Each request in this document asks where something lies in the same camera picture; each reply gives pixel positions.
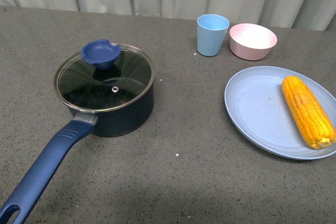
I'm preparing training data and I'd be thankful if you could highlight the glass lid with blue knob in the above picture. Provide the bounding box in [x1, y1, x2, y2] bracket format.
[54, 39, 155, 112]

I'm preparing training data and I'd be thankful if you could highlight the yellow corn cob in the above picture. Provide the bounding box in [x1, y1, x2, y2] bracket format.
[281, 76, 335, 149]

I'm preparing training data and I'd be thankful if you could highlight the dark blue saucepan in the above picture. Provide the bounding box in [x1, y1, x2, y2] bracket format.
[1, 86, 154, 223]

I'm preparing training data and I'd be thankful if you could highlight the light blue plastic cup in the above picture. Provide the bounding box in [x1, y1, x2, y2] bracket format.
[197, 14, 230, 57]

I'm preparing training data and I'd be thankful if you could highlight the light blue plate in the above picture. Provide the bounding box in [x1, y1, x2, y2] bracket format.
[224, 66, 335, 160]

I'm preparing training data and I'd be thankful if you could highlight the pink plastic bowl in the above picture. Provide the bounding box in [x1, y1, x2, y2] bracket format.
[229, 23, 278, 61]

